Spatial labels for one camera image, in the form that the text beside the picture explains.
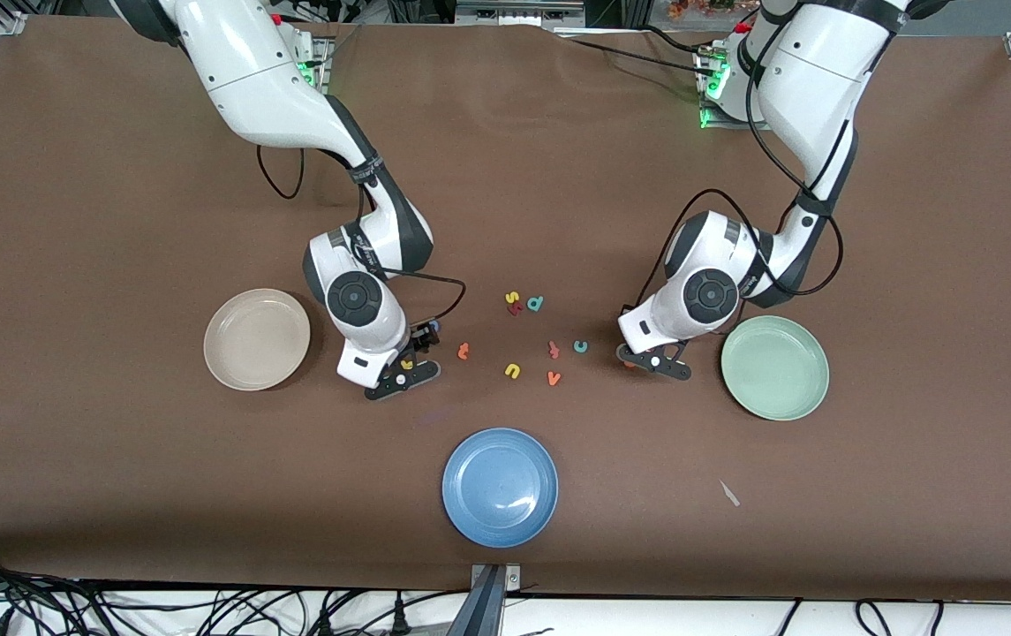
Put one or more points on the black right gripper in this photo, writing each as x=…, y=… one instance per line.
x=421, y=340

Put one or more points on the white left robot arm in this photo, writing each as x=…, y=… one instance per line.
x=823, y=88

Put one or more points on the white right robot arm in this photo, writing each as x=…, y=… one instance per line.
x=249, y=79

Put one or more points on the yellow foam letter u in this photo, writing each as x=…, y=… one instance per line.
x=512, y=374

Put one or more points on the teal foam letter d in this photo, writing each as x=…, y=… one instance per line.
x=533, y=305

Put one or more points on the light green plastic plate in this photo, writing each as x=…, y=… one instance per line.
x=774, y=367

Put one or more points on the beige brown plastic plate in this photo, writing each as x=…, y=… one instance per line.
x=257, y=339

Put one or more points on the blue plastic plate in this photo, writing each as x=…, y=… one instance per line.
x=500, y=488

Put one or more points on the small white tape scrap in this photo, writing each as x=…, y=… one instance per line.
x=729, y=494

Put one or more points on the brown paper table cover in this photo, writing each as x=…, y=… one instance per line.
x=116, y=486

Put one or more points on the orange leafy object cluster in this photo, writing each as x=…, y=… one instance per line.
x=699, y=7

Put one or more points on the grey metal box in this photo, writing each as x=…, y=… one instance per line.
x=518, y=12

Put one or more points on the grey metal mount bracket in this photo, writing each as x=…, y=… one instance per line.
x=512, y=579

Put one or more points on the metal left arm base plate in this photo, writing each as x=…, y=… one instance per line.
x=721, y=124

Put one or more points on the grey aluminium mount pole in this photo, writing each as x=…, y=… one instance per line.
x=480, y=609

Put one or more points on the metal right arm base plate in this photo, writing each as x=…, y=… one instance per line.
x=321, y=75

